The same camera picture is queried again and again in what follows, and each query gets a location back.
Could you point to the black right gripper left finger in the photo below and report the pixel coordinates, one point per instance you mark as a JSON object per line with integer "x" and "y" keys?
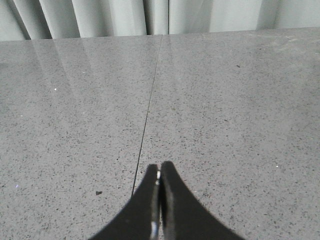
{"x": 139, "y": 219}

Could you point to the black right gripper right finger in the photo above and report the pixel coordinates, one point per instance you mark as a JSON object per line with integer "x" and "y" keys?
{"x": 183, "y": 216}

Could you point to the beige background curtain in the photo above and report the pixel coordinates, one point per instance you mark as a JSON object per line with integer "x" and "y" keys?
{"x": 59, "y": 19}

